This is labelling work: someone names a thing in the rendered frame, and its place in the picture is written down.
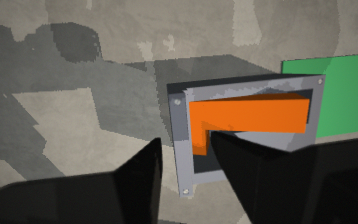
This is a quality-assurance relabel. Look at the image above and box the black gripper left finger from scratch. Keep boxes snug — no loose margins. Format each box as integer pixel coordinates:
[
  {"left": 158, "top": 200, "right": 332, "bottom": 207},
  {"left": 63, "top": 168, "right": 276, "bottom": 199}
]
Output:
[{"left": 0, "top": 137, "right": 163, "bottom": 224}]

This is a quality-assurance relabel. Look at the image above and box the orange l-shaped part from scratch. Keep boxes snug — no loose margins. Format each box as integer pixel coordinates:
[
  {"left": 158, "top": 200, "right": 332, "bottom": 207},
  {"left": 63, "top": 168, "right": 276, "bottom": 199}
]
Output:
[{"left": 189, "top": 93, "right": 309, "bottom": 155}]

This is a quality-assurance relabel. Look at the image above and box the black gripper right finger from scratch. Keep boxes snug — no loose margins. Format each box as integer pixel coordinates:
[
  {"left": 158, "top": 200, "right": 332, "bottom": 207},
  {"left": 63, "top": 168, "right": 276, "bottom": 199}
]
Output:
[{"left": 211, "top": 131, "right": 358, "bottom": 224}]

